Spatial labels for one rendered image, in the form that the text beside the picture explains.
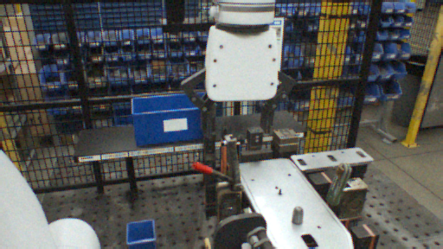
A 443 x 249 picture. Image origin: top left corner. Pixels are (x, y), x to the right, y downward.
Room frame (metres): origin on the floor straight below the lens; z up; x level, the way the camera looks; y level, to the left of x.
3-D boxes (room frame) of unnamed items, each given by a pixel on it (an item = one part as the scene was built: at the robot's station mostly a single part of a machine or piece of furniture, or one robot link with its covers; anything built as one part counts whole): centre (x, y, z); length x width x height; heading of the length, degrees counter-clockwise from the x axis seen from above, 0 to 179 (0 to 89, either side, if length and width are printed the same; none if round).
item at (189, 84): (0.47, 0.02, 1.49); 0.08 x 0.01 x 0.06; 101
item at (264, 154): (1.12, -0.14, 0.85); 0.12 x 0.03 x 0.30; 103
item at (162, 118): (1.22, 0.18, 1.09); 0.30 x 0.17 x 0.13; 104
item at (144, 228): (0.92, 0.28, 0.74); 0.11 x 0.10 x 0.09; 13
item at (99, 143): (1.24, 0.11, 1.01); 0.90 x 0.22 x 0.03; 103
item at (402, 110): (3.51, -2.17, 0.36); 0.50 x 0.50 x 0.73
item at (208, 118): (0.47, 0.03, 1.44); 0.03 x 0.03 x 0.07; 11
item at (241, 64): (0.48, -0.03, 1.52); 0.10 x 0.07 x 0.11; 101
